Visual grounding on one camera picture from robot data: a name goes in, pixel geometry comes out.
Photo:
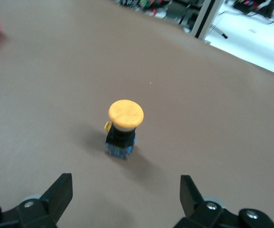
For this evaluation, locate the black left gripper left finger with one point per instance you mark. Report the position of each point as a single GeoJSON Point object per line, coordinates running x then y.
{"type": "Point", "coordinates": [39, 213]}

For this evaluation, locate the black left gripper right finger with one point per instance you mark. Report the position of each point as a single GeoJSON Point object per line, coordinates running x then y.
{"type": "Point", "coordinates": [205, 216]}

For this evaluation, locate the yellow mushroom push button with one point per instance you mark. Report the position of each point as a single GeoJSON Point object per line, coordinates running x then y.
{"type": "Point", "coordinates": [126, 116]}

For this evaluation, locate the brown table mat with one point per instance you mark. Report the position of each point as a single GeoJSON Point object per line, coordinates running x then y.
{"type": "Point", "coordinates": [56, 95]}

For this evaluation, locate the aluminium camera stand post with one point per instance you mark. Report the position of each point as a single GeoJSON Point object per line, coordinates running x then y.
{"type": "Point", "coordinates": [204, 19]}

